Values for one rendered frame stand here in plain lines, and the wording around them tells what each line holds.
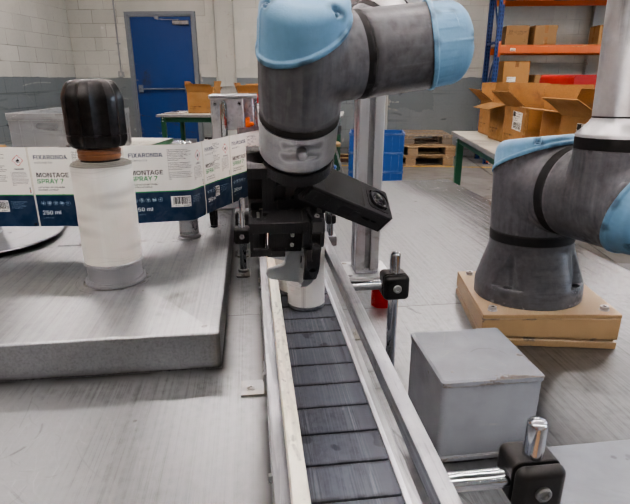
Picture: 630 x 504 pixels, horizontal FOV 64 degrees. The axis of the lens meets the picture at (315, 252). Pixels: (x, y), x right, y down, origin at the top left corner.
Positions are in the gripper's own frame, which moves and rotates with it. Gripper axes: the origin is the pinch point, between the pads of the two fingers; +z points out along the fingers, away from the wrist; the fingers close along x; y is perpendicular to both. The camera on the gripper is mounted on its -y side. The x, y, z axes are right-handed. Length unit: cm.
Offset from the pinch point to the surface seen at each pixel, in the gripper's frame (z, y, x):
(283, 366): -7.2, 4.4, 16.5
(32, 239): 22, 48, -29
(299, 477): -14.5, 4.2, 29.1
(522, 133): 111, -146, -184
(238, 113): 18, 9, -65
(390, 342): 0.1, -8.9, 10.2
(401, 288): -6.9, -9.5, 7.5
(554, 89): 86, -155, -188
